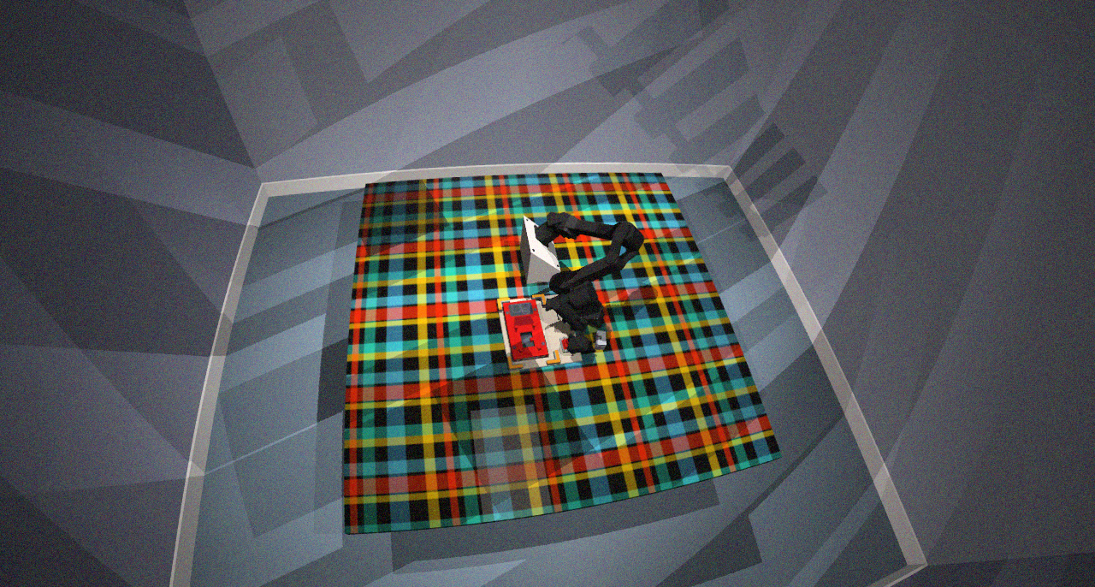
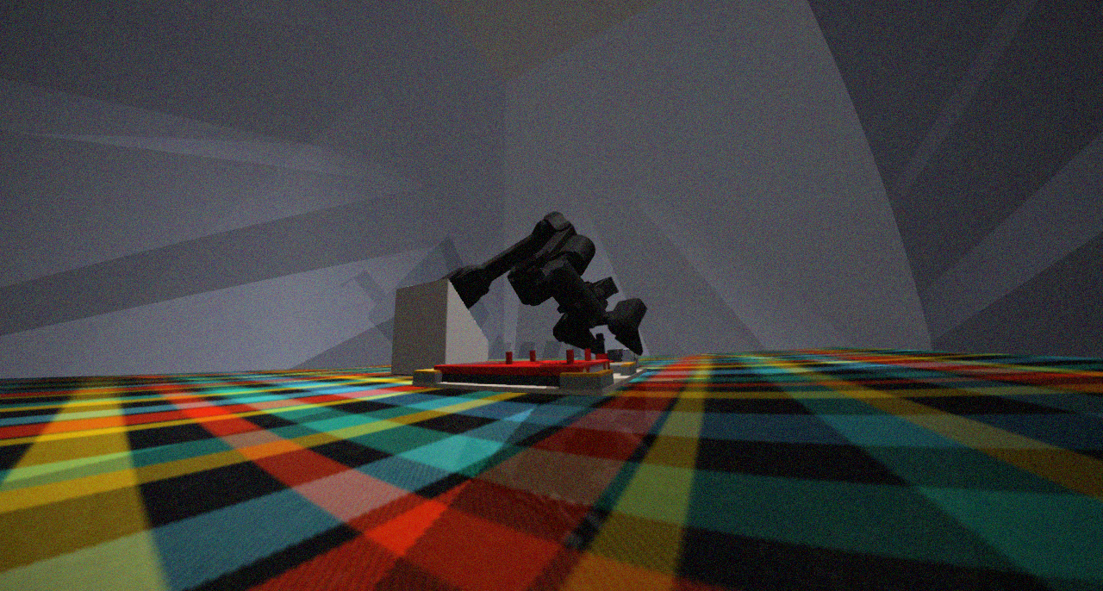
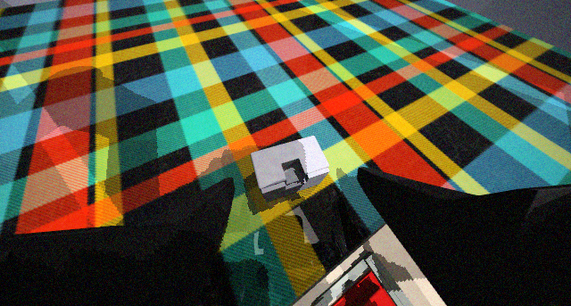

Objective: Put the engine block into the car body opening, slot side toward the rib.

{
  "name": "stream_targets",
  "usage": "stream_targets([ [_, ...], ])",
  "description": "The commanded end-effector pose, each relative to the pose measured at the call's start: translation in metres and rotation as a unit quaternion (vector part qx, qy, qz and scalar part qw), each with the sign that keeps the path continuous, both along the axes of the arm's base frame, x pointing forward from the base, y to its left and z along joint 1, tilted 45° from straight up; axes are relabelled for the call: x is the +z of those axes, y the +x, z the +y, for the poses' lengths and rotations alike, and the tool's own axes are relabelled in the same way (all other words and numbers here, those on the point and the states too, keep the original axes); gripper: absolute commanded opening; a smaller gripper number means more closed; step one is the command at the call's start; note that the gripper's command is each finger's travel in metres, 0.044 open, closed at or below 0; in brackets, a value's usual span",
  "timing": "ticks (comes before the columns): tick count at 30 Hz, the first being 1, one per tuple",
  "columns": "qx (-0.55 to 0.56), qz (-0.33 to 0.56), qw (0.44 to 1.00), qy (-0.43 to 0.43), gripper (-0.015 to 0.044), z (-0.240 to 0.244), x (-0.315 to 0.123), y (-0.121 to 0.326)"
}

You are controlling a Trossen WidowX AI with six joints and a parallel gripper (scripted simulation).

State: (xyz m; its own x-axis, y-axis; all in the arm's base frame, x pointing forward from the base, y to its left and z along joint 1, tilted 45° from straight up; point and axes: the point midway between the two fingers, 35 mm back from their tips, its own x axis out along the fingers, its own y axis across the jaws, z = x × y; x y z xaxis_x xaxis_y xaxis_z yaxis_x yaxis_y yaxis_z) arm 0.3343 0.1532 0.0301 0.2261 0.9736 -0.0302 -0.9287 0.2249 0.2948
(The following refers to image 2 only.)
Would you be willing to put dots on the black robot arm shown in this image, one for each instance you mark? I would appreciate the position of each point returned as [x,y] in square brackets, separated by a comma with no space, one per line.
[547,263]

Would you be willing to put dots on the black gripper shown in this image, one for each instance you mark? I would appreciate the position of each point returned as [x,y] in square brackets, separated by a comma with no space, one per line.
[583,311]

